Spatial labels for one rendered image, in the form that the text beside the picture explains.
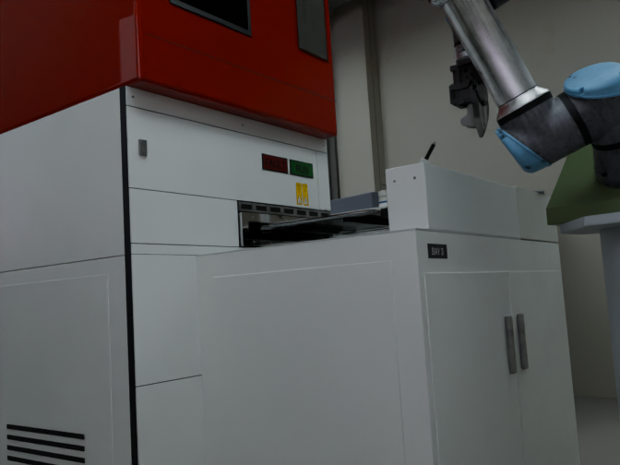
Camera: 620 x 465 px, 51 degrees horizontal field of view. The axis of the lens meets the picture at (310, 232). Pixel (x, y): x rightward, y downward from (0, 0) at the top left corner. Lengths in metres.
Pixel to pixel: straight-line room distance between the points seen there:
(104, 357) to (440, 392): 0.78
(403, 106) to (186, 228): 3.58
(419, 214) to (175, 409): 0.74
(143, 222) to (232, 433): 0.54
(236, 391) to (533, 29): 3.53
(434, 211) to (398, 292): 0.19
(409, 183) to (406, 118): 3.66
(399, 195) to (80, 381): 0.90
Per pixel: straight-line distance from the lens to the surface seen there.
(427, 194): 1.35
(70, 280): 1.73
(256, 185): 1.87
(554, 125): 1.35
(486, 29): 1.37
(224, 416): 1.63
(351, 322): 1.36
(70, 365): 1.74
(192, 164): 1.70
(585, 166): 1.56
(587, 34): 4.44
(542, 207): 2.06
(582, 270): 4.25
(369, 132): 5.05
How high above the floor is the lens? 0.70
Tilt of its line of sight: 6 degrees up
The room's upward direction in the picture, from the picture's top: 4 degrees counter-clockwise
